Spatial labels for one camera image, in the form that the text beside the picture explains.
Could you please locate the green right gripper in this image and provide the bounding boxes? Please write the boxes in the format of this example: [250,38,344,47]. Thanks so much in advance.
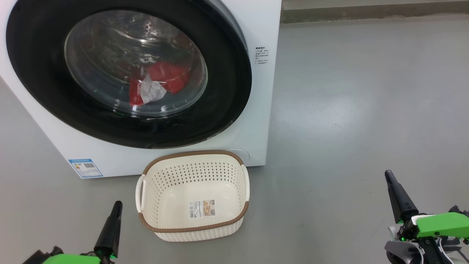
[385,170,469,264]

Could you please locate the round white drain cover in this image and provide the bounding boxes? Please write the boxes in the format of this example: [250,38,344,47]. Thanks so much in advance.
[225,148,251,162]

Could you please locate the red shorts with white piping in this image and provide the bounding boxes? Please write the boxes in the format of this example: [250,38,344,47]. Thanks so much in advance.
[147,61,190,94]

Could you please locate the black round washer door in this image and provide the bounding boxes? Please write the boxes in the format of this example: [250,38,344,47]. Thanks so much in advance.
[5,0,252,149]

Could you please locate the blue energy label sticker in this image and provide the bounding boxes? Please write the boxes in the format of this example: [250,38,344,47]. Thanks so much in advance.
[68,158,104,179]

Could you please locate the printed product label sticker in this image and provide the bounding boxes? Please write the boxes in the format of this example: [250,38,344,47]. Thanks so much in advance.
[189,200,216,219]

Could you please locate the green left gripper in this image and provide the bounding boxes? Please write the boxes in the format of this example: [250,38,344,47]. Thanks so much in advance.
[43,201,123,264]

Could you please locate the cream basket with brown rim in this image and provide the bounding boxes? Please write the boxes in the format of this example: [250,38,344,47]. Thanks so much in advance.
[135,150,251,242]

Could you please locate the white front-load washing machine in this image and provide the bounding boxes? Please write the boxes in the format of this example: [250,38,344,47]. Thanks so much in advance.
[0,0,282,179]

